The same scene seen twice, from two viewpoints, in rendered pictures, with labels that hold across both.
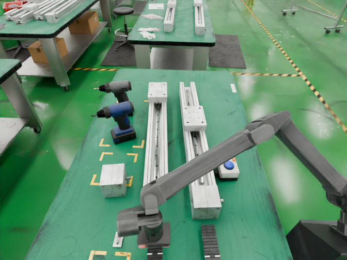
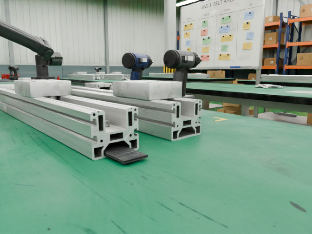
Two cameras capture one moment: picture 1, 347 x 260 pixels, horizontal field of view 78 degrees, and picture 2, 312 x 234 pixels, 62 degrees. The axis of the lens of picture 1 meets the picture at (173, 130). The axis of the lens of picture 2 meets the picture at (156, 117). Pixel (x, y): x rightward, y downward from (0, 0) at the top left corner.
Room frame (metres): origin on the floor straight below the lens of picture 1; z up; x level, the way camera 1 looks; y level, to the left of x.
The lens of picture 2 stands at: (1.67, -0.31, 0.93)
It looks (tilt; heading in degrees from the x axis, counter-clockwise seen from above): 10 degrees down; 142
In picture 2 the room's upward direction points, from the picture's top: straight up
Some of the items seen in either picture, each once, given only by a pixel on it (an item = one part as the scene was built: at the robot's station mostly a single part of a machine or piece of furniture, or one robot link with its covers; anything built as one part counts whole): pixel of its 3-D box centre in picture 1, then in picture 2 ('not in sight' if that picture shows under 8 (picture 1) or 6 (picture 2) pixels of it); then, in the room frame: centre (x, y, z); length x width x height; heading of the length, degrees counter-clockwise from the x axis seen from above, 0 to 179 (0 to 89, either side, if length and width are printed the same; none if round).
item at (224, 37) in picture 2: not in sight; (216, 67); (-0.86, 2.80, 0.97); 1.50 x 0.50 x 1.95; 178
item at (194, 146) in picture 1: (192, 127); (43, 108); (0.87, -0.10, 0.82); 0.80 x 0.10 x 0.09; 3
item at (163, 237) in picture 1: (153, 230); (42, 72); (0.28, 0.06, 0.92); 0.10 x 0.07 x 0.07; 93
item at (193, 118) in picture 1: (193, 119); (42, 92); (0.87, -0.10, 0.87); 0.16 x 0.11 x 0.07; 3
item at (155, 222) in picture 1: (151, 222); (42, 60); (0.28, 0.06, 0.98); 0.07 x 0.06 x 0.07; 100
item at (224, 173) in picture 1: (225, 169); not in sight; (0.59, -0.24, 0.81); 0.10 x 0.08 x 0.06; 93
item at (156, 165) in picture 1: (157, 127); (100, 103); (0.86, 0.09, 0.82); 0.80 x 0.10 x 0.09; 3
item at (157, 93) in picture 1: (157, 94); (146, 94); (1.11, 0.10, 0.87); 0.16 x 0.11 x 0.07; 3
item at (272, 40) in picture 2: not in sight; (252, 55); (-4.69, 9.88, 1.57); 2.83 x 0.98 x 3.14; 178
